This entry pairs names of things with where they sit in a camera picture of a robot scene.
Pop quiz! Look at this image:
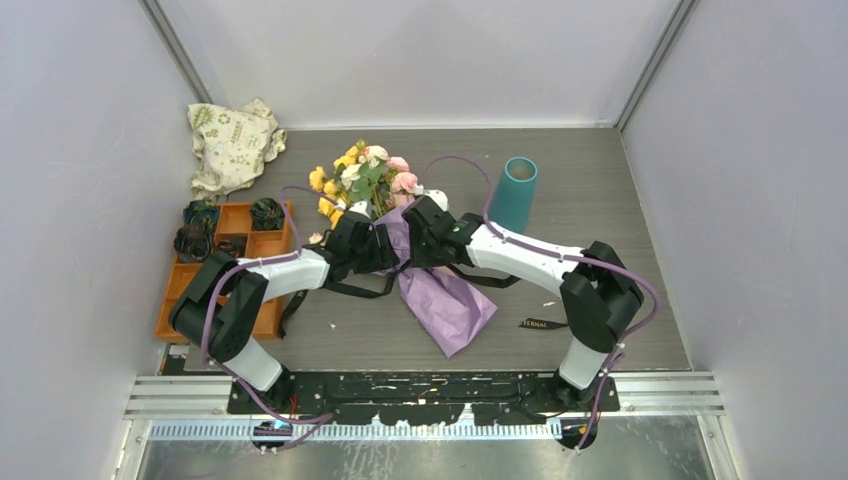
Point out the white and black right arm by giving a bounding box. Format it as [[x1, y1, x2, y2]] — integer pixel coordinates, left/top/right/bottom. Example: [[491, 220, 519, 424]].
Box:
[[402, 195, 645, 411]]

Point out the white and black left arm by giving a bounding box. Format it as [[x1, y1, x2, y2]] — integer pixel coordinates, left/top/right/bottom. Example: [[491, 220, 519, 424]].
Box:
[[169, 211, 400, 413]]

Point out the black printed ribbon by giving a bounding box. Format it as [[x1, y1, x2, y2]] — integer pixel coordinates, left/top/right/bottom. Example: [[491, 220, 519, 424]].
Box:
[[278, 264, 571, 340]]

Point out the dark rolled fabric top-right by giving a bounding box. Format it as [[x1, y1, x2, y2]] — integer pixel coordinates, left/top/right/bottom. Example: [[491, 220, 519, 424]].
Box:
[[249, 197, 286, 231]]

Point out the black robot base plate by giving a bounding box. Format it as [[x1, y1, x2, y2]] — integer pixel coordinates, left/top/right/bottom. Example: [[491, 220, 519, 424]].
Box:
[[262, 371, 620, 426]]

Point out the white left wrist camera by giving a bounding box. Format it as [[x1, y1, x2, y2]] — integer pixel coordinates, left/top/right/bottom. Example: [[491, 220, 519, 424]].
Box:
[[347, 200, 373, 221]]

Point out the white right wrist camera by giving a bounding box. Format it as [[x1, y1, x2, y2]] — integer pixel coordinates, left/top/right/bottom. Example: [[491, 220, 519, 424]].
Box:
[[423, 189, 449, 211]]

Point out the artificial flower bouquet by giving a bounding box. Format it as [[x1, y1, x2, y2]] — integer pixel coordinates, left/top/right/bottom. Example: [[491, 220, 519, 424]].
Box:
[[308, 140, 419, 227]]

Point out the dark rolled fabric middle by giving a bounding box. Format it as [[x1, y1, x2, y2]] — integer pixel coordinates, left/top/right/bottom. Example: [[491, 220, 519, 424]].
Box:
[[214, 235, 248, 258]]

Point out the dark rolled fabric top-left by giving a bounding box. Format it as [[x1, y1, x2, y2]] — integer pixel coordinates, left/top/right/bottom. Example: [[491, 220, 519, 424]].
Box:
[[183, 199, 220, 231]]

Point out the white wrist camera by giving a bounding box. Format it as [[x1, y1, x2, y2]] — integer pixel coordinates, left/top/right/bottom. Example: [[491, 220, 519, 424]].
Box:
[[423, 189, 449, 211], [347, 200, 373, 221]]

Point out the purple wrapping paper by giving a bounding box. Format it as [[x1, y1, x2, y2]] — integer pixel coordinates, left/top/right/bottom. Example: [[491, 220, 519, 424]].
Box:
[[376, 207, 498, 358]]

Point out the printed cream cloth bag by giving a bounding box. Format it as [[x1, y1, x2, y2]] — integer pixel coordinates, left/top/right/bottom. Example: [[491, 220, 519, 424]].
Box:
[[187, 98, 287, 200]]

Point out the teal cylindrical vase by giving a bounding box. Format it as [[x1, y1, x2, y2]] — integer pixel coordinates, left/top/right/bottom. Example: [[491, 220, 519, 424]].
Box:
[[488, 157, 538, 233]]

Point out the aluminium slotted rail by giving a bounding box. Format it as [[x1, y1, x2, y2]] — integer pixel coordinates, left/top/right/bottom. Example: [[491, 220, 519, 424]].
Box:
[[148, 419, 562, 442]]

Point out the dark rolled fabric middle-left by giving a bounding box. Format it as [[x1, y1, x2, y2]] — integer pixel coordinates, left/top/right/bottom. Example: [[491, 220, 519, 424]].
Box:
[[173, 223, 213, 263]]

